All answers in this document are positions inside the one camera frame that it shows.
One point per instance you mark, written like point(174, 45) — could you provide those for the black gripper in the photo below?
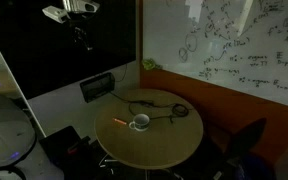
point(80, 35)

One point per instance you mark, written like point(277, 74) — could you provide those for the orange marker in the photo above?
point(120, 121)

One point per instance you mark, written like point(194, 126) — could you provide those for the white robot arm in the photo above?
point(75, 13)

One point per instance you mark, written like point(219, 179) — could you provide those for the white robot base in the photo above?
point(17, 137)

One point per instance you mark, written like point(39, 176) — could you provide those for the white cup with green band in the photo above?
point(140, 122)

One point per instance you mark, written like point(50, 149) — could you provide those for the green cloth on ledge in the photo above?
point(150, 64)

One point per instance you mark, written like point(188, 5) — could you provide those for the black cart with orange clamps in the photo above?
point(71, 154)

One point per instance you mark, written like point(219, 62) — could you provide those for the round wooden table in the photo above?
point(174, 133)

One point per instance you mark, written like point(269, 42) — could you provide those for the whiteboard with writing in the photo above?
point(237, 44)

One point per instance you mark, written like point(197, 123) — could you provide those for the dark chair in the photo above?
point(231, 146)

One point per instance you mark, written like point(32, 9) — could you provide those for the black wall monitor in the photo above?
point(42, 54)

